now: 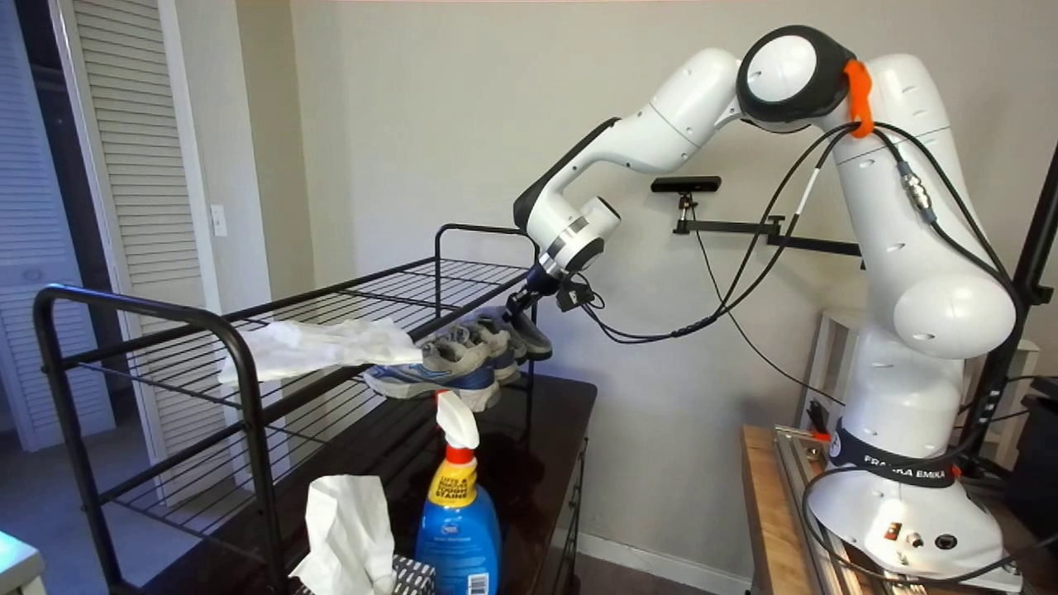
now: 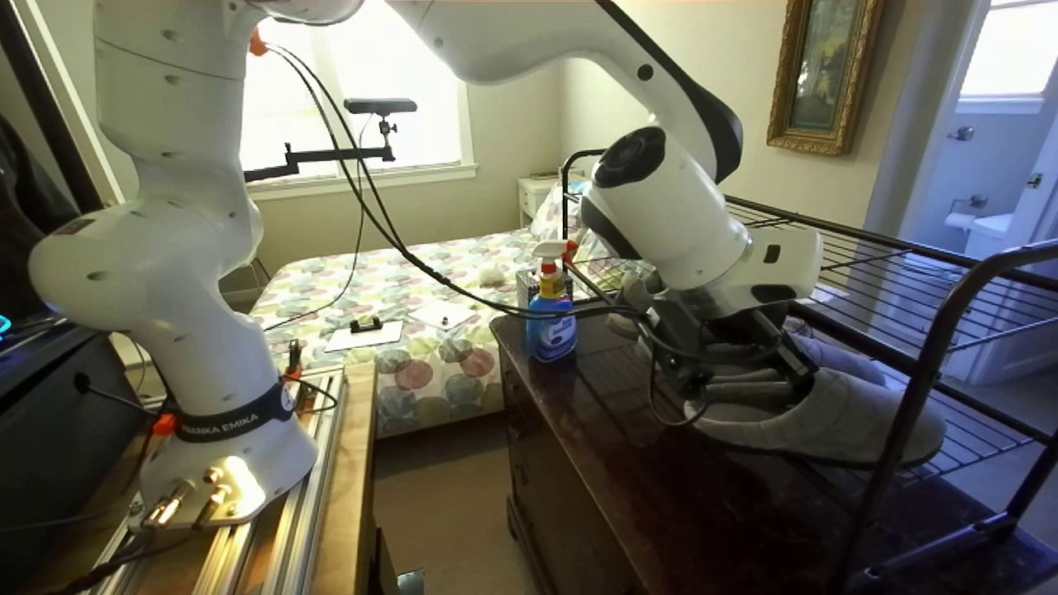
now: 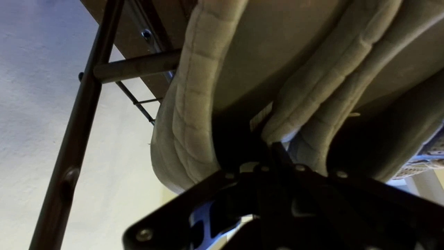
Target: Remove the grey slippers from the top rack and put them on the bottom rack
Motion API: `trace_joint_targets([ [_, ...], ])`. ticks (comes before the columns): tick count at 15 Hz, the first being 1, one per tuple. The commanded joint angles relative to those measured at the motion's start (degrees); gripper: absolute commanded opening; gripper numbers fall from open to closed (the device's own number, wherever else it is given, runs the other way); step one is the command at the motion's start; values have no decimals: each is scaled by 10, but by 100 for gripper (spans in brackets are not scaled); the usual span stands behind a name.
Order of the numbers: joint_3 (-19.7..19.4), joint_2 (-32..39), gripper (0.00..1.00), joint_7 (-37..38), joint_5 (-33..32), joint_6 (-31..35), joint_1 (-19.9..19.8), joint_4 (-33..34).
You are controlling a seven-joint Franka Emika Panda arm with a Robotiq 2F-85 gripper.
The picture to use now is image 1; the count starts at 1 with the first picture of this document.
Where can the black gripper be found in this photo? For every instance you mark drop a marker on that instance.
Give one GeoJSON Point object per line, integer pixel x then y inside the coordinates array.
{"type": "Point", "coordinates": [536, 297]}

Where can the beige cloth garment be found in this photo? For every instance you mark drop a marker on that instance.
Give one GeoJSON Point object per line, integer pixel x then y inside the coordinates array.
{"type": "Point", "coordinates": [451, 356]}

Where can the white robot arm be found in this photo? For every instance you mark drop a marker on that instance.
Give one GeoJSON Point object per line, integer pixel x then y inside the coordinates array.
{"type": "Point", "coordinates": [926, 307]}

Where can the black metal shoe rack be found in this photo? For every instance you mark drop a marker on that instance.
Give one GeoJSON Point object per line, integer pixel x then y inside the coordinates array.
{"type": "Point", "coordinates": [256, 442]}

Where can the dark wooden dresser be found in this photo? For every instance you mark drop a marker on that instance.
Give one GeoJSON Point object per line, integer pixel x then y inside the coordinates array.
{"type": "Point", "coordinates": [540, 442]}

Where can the white and blue sneaker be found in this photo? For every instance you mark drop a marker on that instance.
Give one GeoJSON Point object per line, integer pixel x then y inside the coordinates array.
{"type": "Point", "coordinates": [417, 385]}

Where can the white plastic bag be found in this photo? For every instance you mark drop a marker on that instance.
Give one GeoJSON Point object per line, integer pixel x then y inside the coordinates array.
{"type": "Point", "coordinates": [319, 347]}

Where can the blue spray bottle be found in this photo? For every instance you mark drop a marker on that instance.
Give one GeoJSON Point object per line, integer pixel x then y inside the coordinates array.
{"type": "Point", "coordinates": [458, 539]}

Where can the white tissue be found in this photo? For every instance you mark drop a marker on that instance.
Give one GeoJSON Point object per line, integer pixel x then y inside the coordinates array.
{"type": "Point", "coordinates": [349, 533]}

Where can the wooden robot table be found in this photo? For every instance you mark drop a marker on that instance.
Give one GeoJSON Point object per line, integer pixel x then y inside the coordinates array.
{"type": "Point", "coordinates": [772, 518]}

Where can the white louvered closet door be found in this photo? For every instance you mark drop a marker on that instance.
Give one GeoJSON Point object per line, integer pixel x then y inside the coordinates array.
{"type": "Point", "coordinates": [33, 274]}
{"type": "Point", "coordinates": [133, 166]}

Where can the black metal stand pole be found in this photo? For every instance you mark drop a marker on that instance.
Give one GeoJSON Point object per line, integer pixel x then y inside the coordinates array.
{"type": "Point", "coordinates": [1037, 252]}

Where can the black control unit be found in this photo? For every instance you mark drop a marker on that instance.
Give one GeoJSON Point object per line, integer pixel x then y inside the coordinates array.
{"type": "Point", "coordinates": [1037, 464]}

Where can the black camera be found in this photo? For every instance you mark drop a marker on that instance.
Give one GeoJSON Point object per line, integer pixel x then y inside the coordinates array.
{"type": "Point", "coordinates": [687, 183]}

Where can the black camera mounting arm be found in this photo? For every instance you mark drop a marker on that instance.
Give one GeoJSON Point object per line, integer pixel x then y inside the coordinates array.
{"type": "Point", "coordinates": [772, 233]}

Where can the white light switch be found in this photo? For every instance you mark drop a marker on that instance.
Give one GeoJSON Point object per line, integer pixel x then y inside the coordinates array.
{"type": "Point", "coordinates": [221, 218]}

